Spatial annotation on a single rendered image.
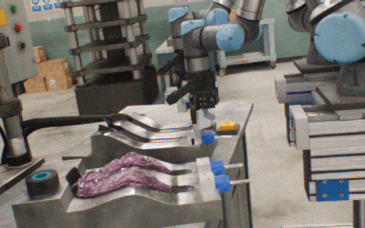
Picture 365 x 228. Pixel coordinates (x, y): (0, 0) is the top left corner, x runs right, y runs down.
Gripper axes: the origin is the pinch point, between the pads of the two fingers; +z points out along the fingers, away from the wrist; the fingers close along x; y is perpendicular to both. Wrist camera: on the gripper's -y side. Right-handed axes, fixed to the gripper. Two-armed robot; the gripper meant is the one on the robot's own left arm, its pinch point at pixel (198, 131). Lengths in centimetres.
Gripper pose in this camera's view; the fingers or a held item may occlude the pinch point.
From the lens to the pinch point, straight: 133.1
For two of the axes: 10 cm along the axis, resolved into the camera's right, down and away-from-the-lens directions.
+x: 2.6, -2.9, 9.2
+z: 1.2, 9.6, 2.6
